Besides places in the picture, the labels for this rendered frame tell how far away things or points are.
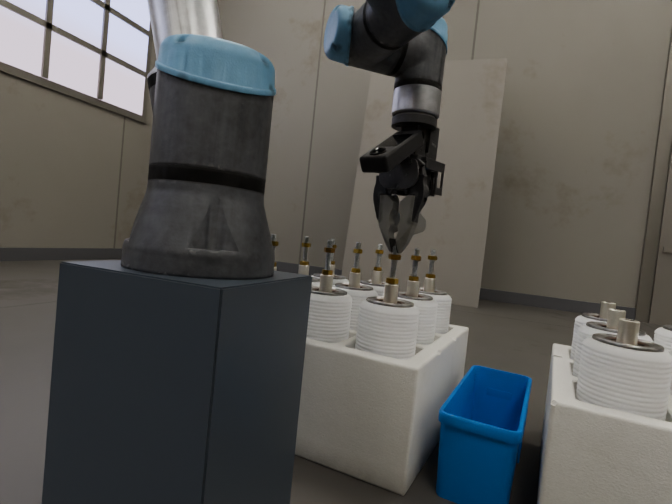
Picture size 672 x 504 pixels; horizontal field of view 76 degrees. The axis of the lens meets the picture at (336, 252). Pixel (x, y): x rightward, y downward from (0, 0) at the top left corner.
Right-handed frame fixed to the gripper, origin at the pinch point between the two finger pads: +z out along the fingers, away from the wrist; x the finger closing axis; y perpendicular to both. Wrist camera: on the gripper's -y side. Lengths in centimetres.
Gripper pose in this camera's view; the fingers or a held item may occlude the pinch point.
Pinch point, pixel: (393, 244)
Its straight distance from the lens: 68.1
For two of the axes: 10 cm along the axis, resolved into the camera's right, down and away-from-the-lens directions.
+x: -7.4, -1.0, 6.6
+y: 6.6, 0.4, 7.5
